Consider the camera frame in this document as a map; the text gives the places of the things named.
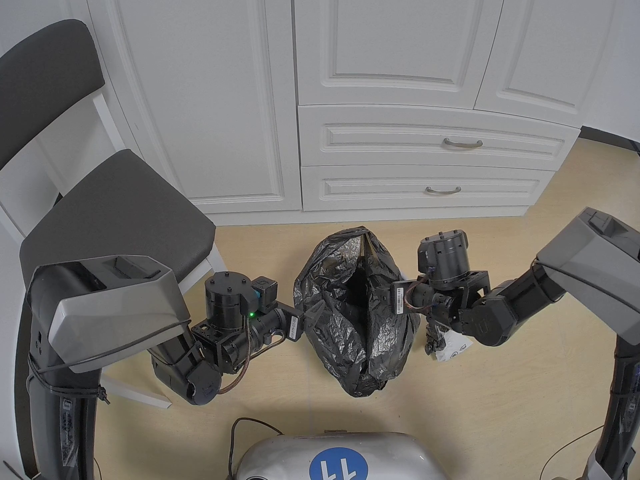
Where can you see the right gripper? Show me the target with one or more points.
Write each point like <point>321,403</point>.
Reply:
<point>417,300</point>

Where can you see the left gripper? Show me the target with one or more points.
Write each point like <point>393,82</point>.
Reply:
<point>272,328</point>

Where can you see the black plastic bag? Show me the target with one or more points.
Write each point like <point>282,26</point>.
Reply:
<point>330,328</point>

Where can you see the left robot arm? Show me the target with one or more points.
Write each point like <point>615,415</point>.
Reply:
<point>110,308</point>

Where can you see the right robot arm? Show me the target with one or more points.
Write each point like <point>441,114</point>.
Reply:
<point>590,263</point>

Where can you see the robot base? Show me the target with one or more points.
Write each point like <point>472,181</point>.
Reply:
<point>350,453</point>

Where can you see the crumpled black plastic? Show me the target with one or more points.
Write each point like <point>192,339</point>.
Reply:
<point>434,340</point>

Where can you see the crumpled white paper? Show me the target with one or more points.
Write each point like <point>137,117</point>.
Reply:
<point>457,345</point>

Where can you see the white chair grey cushions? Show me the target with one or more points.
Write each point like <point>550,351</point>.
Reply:
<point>130,208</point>

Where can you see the white wardrobe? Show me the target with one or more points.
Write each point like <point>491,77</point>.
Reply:
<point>390,43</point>

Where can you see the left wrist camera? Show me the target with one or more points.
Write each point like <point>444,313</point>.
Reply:
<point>265,293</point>

